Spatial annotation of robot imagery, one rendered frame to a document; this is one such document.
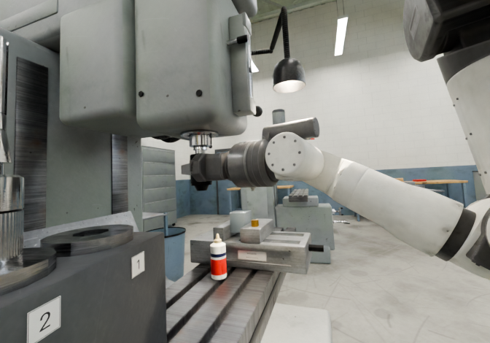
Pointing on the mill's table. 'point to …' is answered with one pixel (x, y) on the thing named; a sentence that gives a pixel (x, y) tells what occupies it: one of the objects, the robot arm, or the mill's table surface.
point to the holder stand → (87, 288)
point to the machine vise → (257, 250)
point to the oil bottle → (218, 259)
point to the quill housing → (184, 56)
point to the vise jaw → (254, 235)
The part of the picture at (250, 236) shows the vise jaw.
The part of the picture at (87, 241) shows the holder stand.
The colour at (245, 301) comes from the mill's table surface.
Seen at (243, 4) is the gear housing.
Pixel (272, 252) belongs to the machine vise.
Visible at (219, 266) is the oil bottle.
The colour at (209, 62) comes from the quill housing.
